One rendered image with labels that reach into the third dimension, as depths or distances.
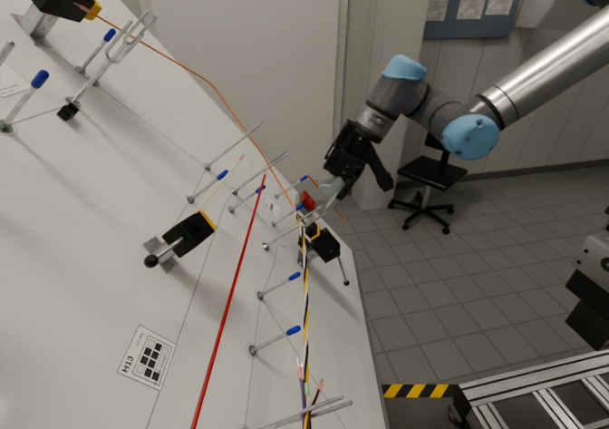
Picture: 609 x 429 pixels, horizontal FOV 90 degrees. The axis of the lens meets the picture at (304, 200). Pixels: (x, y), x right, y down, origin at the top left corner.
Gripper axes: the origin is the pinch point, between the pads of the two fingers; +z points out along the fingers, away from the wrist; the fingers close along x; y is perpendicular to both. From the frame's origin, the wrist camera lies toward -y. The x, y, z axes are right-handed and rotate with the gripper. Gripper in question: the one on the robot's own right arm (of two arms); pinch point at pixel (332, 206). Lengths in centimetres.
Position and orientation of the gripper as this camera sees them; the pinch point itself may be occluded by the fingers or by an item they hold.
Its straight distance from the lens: 75.4
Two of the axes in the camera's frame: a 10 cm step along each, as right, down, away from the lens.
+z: -4.6, 7.8, 4.3
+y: -8.8, -4.5, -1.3
